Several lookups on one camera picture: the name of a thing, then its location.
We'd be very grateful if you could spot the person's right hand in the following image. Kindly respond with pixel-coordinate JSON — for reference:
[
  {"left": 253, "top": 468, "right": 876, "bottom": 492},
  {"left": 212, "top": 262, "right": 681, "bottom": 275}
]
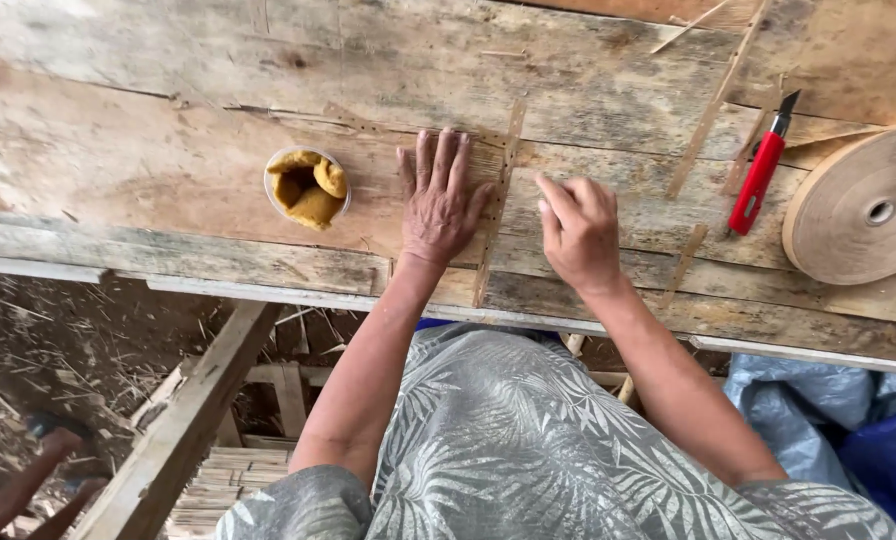
[{"left": 534, "top": 174, "right": 631, "bottom": 296}]

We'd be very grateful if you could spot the person's left hand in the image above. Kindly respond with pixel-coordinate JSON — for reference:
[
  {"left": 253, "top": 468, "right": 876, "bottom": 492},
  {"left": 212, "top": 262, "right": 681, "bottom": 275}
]
[{"left": 397, "top": 127, "right": 496, "bottom": 268}]

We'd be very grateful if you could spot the short perforated wooden strip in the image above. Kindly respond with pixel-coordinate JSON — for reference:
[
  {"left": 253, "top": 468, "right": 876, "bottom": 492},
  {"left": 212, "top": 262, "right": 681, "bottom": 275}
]
[{"left": 657, "top": 222, "right": 710, "bottom": 310}]

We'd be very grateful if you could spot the clear cup of yellow paste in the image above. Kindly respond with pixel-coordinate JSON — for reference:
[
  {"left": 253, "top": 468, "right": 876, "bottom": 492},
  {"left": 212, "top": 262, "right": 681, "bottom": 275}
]
[{"left": 263, "top": 145, "right": 352, "bottom": 233}]

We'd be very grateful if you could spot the long perforated wooden strip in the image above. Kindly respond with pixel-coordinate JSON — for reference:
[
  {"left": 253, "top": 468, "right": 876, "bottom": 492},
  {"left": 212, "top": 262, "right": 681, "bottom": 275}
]
[{"left": 664, "top": 0, "right": 773, "bottom": 201}]

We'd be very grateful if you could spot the red utility knife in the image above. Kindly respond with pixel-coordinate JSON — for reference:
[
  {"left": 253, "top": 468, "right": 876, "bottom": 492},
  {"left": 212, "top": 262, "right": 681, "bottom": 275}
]
[{"left": 727, "top": 89, "right": 802, "bottom": 238}]

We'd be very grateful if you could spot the grey leaf-print garment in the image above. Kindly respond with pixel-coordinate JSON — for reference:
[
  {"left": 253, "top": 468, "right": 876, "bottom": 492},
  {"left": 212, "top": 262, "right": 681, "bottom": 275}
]
[{"left": 214, "top": 322, "right": 896, "bottom": 540}]

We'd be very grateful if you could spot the thin wooden sliver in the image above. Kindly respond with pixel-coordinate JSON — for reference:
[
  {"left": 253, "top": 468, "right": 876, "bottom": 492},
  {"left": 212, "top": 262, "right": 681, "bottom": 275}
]
[{"left": 649, "top": 0, "right": 736, "bottom": 56}]

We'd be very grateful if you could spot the roll of brown veneer tape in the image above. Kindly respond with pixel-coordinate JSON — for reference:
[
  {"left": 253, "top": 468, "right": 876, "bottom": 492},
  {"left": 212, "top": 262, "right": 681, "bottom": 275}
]
[{"left": 781, "top": 123, "right": 896, "bottom": 287}]

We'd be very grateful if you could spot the light blue plastic sheet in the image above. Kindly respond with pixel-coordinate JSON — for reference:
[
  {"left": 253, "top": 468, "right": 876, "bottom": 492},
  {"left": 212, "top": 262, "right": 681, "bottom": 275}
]
[{"left": 721, "top": 352, "right": 896, "bottom": 496}]

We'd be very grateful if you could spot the wooden support beam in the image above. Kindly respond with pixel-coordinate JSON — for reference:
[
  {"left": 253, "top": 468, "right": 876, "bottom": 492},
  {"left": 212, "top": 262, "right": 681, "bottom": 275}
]
[{"left": 67, "top": 300, "right": 286, "bottom": 540}]

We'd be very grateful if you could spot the stack of bamboo slats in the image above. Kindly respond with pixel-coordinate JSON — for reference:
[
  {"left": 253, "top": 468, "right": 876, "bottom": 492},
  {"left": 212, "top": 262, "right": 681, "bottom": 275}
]
[{"left": 164, "top": 445, "right": 293, "bottom": 540}]

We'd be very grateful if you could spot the dark blue plastic bag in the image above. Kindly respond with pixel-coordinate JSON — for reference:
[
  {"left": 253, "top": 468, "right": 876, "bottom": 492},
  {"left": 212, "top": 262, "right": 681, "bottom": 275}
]
[{"left": 836, "top": 401, "right": 896, "bottom": 540}]

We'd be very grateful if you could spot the wooden frame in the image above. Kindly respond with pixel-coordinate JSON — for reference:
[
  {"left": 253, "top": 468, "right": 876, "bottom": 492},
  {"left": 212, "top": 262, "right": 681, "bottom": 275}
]
[{"left": 130, "top": 357, "right": 337, "bottom": 451}]

